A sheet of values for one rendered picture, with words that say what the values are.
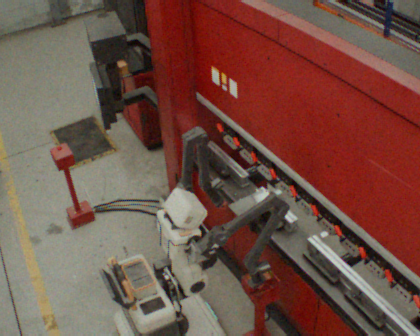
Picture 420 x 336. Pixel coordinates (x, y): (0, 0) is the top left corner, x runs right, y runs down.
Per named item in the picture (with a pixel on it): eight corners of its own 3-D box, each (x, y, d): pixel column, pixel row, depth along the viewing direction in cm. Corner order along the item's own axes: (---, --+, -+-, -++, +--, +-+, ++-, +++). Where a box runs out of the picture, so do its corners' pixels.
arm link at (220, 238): (275, 184, 286) (280, 191, 277) (286, 203, 291) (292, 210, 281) (207, 230, 288) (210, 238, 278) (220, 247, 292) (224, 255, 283)
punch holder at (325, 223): (316, 223, 295) (318, 201, 285) (327, 216, 298) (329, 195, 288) (332, 237, 284) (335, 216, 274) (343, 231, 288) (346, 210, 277)
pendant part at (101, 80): (96, 102, 405) (88, 62, 383) (110, 98, 408) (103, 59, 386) (104, 131, 371) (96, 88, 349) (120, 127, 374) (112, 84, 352)
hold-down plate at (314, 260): (302, 255, 315) (302, 252, 313) (309, 252, 317) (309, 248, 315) (333, 285, 294) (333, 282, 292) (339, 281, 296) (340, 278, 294)
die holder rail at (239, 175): (205, 153, 404) (205, 143, 398) (212, 150, 406) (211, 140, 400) (242, 188, 369) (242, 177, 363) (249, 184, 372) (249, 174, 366)
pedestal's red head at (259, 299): (241, 287, 325) (241, 270, 314) (263, 278, 330) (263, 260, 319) (256, 309, 311) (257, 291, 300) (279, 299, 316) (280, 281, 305)
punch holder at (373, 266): (361, 264, 267) (366, 243, 257) (372, 257, 270) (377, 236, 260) (380, 281, 257) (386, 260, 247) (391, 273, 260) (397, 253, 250)
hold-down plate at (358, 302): (343, 296, 287) (344, 293, 285) (350, 291, 289) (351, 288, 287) (378, 330, 266) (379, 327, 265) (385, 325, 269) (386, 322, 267)
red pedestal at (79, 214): (65, 217, 484) (43, 148, 433) (88, 208, 493) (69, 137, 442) (72, 230, 470) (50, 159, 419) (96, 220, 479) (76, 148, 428)
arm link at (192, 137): (179, 128, 295) (187, 137, 288) (201, 124, 301) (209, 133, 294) (175, 192, 320) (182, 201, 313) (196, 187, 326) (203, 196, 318)
